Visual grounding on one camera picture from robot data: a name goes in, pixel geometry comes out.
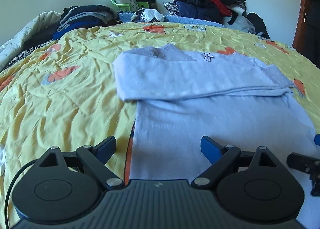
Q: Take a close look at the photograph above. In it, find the green plastic chair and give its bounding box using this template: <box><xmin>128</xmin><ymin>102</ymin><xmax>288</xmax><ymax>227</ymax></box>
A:
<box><xmin>111</xmin><ymin>0</ymin><xmax>150</xmax><ymax>13</ymax></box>

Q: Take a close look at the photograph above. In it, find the brown wooden door frame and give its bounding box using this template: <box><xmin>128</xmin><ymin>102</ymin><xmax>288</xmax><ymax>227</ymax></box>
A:
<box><xmin>292</xmin><ymin>0</ymin><xmax>310</xmax><ymax>53</ymax></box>

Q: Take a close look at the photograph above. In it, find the stack of dark folded clothes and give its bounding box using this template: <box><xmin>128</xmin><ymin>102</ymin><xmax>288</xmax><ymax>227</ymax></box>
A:
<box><xmin>53</xmin><ymin>5</ymin><xmax>119</xmax><ymax>40</ymax></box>

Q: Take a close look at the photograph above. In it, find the black cable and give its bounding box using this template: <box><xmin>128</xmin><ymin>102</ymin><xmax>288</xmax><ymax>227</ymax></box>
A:
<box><xmin>4</xmin><ymin>159</ymin><xmax>41</xmax><ymax>229</ymax></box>

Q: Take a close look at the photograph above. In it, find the black white crumpled cloth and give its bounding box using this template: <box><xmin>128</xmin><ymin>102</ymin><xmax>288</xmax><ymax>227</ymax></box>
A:
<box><xmin>131</xmin><ymin>8</ymin><xmax>164</xmax><ymax>22</ymax></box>

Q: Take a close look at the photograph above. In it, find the white patterned quilt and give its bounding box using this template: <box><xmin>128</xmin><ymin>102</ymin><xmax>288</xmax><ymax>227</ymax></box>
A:
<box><xmin>0</xmin><ymin>11</ymin><xmax>61</xmax><ymax>71</ymax></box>

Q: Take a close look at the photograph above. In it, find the navy blue jacket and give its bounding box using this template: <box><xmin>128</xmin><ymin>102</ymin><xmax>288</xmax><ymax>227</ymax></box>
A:
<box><xmin>174</xmin><ymin>0</ymin><xmax>223</xmax><ymax>23</ymax></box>

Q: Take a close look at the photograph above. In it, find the black bag by wall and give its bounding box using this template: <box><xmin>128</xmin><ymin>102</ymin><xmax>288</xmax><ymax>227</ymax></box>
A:
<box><xmin>246</xmin><ymin>13</ymin><xmax>270</xmax><ymax>40</ymax></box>

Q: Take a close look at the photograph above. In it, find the light blue long-sleeve shirt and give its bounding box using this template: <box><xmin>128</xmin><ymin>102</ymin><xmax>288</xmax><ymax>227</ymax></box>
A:
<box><xmin>112</xmin><ymin>43</ymin><xmax>320</xmax><ymax>228</ymax></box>

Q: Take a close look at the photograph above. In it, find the yellow cartoon bedspread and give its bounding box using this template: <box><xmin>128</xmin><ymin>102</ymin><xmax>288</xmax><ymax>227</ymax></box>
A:
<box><xmin>1</xmin><ymin>22</ymin><xmax>319</xmax><ymax>228</ymax></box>

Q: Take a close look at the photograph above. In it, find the person in black clothes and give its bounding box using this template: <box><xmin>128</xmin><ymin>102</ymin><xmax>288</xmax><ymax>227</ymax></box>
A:
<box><xmin>304</xmin><ymin>0</ymin><xmax>320</xmax><ymax>68</ymax></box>

